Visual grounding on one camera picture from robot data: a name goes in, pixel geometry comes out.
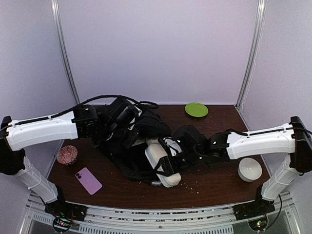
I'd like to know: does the aluminium frame post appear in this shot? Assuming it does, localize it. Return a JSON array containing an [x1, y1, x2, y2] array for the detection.
[[51, 0, 80, 104], [236, 0, 267, 110]]

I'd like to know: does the green plate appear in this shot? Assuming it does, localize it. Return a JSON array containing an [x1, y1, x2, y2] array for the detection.
[[184, 102, 209, 117]]

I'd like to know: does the beige glasses case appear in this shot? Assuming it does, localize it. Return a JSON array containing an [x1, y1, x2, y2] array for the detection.
[[145, 143, 181, 188]]

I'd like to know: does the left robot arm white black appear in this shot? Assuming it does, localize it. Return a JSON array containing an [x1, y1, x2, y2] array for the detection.
[[0, 95, 144, 216]]

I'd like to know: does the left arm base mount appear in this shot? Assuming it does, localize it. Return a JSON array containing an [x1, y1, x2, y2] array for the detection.
[[41, 185, 87, 234]]

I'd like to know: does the white bowl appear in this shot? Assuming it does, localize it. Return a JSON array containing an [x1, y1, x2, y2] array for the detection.
[[238, 157, 262, 182]]

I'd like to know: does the front aluminium rail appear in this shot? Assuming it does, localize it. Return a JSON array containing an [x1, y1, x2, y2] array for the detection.
[[20, 192, 299, 234]]

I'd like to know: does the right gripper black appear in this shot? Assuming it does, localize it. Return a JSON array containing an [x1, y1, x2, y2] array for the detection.
[[154, 148, 204, 177]]

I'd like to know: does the left aluminium frame post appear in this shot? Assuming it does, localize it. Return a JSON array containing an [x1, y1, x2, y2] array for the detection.
[[51, 0, 80, 104]]

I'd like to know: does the beige fabric pencil pouch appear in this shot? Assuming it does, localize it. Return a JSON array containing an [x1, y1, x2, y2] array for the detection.
[[145, 137, 159, 146]]

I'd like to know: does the right aluminium frame post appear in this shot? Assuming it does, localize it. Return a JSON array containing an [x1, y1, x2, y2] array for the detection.
[[236, 0, 267, 110]]

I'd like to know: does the red patterned small bowl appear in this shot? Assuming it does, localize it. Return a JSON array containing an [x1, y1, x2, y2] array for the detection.
[[56, 145, 78, 166]]

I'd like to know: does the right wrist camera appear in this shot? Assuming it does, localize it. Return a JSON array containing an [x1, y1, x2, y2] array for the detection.
[[158, 137, 182, 157]]

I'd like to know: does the pink smartphone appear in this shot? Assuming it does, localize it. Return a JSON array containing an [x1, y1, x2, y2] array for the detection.
[[75, 167, 102, 195]]

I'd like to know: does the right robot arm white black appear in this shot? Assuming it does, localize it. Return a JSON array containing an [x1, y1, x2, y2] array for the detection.
[[145, 116, 312, 215]]

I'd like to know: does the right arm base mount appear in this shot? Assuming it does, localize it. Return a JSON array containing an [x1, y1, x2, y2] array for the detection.
[[233, 193, 275, 232]]

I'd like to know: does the black student backpack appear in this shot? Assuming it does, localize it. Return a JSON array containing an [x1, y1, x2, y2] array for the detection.
[[97, 108, 186, 187]]

